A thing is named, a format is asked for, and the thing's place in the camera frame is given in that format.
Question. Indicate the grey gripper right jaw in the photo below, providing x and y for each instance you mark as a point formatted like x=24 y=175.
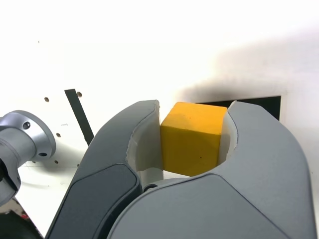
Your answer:
x=249 y=199

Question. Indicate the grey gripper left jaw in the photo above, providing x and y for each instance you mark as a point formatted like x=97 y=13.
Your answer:
x=104 y=169

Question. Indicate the yellow cube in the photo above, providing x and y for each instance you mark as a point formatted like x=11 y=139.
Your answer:
x=192 y=144

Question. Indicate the black tape square outline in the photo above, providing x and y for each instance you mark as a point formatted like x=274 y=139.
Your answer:
x=269 y=104

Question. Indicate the black tape strip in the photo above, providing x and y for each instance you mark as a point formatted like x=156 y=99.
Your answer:
x=79 y=114

